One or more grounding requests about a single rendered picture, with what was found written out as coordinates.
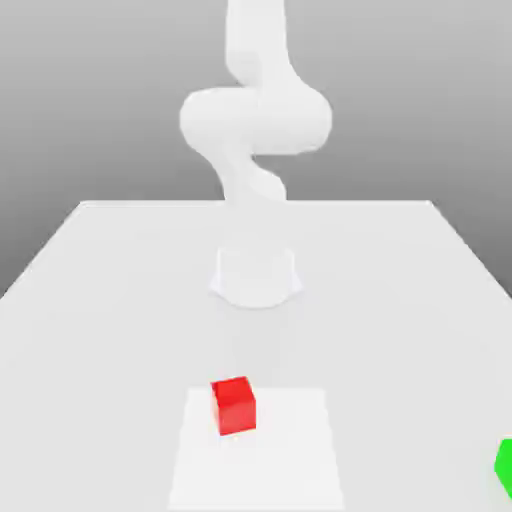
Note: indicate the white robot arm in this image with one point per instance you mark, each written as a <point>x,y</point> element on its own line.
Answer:
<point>256,120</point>

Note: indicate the small red cube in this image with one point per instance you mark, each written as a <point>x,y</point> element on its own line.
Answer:
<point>234,406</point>

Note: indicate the small green cube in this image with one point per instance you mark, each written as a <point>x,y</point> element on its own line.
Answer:
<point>505,466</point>

